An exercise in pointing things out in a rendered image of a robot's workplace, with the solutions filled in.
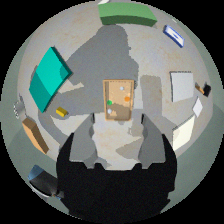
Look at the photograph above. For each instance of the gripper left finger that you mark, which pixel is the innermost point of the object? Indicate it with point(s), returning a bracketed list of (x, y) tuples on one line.
[(78, 152)]

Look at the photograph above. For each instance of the light grey flat card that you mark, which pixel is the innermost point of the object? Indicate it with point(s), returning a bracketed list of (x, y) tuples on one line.
[(197, 107)]

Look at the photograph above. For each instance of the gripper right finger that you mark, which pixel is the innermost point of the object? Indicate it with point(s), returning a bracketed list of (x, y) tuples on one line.
[(157, 153)]

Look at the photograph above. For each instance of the small yellow block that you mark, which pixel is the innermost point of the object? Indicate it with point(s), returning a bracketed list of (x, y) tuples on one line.
[(61, 111)]

